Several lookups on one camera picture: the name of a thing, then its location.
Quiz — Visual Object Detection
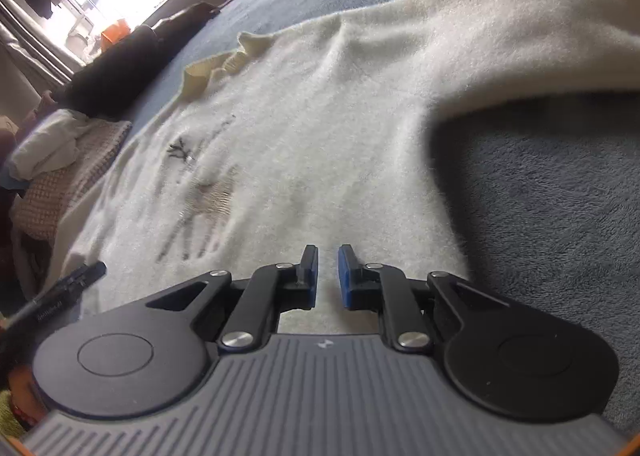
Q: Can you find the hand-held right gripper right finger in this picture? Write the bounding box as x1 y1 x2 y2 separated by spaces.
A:
338 243 511 353

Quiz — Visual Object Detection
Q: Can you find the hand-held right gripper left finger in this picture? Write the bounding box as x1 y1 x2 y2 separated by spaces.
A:
145 244 319 353

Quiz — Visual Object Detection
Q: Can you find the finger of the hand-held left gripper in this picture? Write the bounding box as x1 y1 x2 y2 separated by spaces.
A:
55 261 108 298

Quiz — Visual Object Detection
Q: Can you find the white fluffy deer sweater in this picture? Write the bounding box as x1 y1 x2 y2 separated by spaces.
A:
50 0 640 337

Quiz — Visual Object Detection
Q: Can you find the pink checked knit garment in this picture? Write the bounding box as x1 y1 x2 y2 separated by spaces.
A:
10 120 134 243

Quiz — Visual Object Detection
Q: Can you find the white folded garment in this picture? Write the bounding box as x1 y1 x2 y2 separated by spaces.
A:
6 108 94 183

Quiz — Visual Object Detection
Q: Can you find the black garment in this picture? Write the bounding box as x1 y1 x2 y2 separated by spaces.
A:
64 23 166 118

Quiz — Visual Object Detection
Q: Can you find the grey fleece bed blanket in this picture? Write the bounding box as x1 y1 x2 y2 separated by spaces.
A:
0 0 640 437

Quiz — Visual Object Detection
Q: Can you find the grey curtain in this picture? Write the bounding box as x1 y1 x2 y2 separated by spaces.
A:
0 0 77 88

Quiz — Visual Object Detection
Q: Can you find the orange windowsill item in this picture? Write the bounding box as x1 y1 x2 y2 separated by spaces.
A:
100 19 132 50

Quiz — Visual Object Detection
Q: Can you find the brown garment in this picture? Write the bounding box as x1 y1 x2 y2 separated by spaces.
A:
149 1 222 34

